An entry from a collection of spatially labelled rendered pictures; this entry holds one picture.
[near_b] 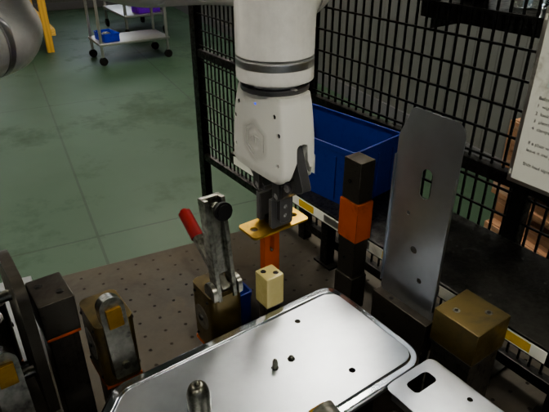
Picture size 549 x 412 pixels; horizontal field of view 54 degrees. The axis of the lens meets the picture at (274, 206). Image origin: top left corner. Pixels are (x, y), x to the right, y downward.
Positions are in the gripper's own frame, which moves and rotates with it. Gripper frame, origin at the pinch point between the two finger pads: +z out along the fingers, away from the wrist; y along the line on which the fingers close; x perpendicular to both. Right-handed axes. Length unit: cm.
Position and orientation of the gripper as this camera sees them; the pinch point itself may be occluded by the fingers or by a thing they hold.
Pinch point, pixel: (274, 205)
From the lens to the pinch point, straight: 66.0
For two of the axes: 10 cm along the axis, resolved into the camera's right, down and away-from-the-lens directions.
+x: 8.1, -2.9, 5.2
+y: 5.9, 4.0, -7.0
